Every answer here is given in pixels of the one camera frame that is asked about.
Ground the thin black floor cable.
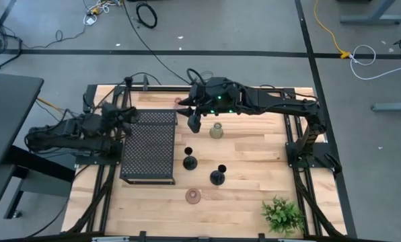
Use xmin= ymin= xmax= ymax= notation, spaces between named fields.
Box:
xmin=22 ymin=23 xmax=87 ymax=50

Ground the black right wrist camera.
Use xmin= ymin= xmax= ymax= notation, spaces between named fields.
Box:
xmin=186 ymin=112 xmax=202 ymax=134

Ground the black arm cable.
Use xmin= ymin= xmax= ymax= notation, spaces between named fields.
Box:
xmin=96 ymin=71 xmax=161 ymax=108
xmin=259 ymin=83 xmax=320 ymax=102

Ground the grey desk foot bar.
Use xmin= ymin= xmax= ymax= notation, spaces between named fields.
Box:
xmin=371 ymin=102 xmax=401 ymax=112

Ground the white cable bundle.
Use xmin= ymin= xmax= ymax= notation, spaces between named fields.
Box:
xmin=83 ymin=0 xmax=124 ymax=26

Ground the green artificial plant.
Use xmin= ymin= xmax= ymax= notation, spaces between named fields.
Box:
xmin=260 ymin=196 xmax=304 ymax=238

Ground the black perforated metal shelf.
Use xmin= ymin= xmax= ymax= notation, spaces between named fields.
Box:
xmin=119 ymin=109 xmax=178 ymax=186

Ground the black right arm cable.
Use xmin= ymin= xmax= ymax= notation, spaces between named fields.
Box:
xmin=259 ymin=83 xmax=320 ymax=102

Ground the grey desk leg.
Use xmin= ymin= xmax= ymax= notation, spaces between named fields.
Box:
xmin=340 ymin=0 xmax=401 ymax=25

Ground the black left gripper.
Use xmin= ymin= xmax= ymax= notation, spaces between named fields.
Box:
xmin=99 ymin=102 xmax=141 ymax=135

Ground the black aluminium table frame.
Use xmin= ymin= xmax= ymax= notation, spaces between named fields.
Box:
xmin=61 ymin=83 xmax=348 ymax=242

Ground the dark grey side table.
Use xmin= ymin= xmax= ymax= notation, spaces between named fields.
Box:
xmin=0 ymin=72 xmax=75 ymax=229

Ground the short yellow cable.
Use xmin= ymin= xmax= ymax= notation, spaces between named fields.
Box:
xmin=36 ymin=96 xmax=67 ymax=115

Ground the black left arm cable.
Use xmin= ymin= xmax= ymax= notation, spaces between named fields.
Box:
xmin=96 ymin=71 xmax=161 ymax=108

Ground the white floor cable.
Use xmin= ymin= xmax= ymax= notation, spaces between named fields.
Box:
xmin=349 ymin=44 xmax=401 ymax=81

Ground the yellow extension cable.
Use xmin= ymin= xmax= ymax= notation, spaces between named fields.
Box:
xmin=314 ymin=0 xmax=352 ymax=60

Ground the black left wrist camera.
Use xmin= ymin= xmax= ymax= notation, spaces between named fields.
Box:
xmin=120 ymin=122 xmax=133 ymax=137

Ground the green ribbed glass candle holder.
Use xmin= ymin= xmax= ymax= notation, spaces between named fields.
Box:
xmin=209 ymin=122 xmax=225 ymax=140

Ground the black candlestick holder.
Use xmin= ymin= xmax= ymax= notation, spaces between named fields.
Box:
xmin=182 ymin=146 xmax=198 ymax=171
xmin=209 ymin=164 xmax=227 ymax=186

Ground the pink ribbed glass candle holder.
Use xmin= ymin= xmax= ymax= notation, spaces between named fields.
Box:
xmin=172 ymin=96 xmax=188 ymax=112
xmin=184 ymin=188 xmax=202 ymax=205

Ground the long black floor cable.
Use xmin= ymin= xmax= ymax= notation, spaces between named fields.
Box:
xmin=121 ymin=0 xmax=192 ymax=85

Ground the black cable under table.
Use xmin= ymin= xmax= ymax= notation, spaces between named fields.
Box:
xmin=27 ymin=164 xmax=91 ymax=238

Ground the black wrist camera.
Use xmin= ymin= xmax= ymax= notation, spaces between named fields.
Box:
xmin=120 ymin=122 xmax=133 ymax=137
xmin=186 ymin=112 xmax=202 ymax=134

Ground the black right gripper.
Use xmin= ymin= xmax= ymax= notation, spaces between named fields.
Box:
xmin=177 ymin=77 xmax=244 ymax=118

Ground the coiled black cable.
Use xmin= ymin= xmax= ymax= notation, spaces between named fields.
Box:
xmin=135 ymin=2 xmax=158 ymax=30

